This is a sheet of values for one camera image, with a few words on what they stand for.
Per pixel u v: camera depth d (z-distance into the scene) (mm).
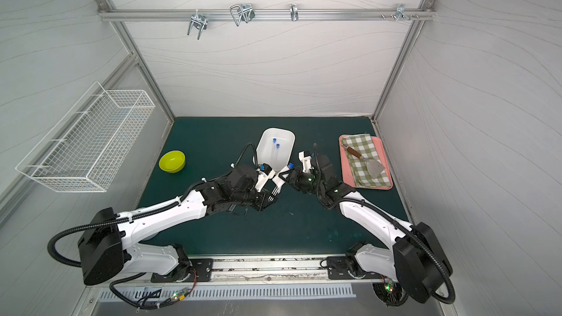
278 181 771
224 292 702
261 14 766
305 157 758
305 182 700
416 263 406
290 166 786
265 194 666
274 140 1109
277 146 1076
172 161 1002
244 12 765
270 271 749
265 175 703
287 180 743
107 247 392
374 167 986
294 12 779
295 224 852
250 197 658
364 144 1076
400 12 764
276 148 1072
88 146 688
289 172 761
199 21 789
